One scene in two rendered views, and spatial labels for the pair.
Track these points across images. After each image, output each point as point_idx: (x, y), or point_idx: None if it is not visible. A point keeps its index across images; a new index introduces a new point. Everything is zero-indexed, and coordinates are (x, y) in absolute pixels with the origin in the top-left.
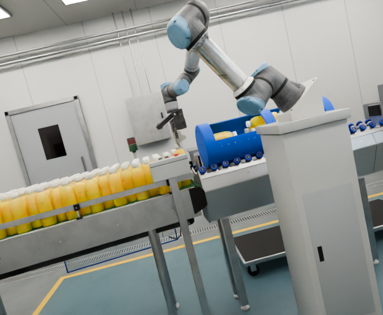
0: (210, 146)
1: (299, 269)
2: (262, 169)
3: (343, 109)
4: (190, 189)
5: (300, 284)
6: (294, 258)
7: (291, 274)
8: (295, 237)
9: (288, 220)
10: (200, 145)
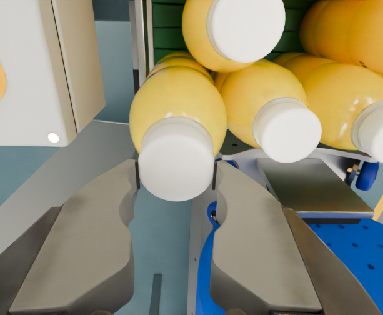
0: (197, 294)
1: (84, 160)
2: (193, 284)
3: None
4: (133, 75)
5: (99, 150)
6: (91, 167)
7: (127, 152)
8: (52, 187)
9: (57, 203)
10: (362, 284)
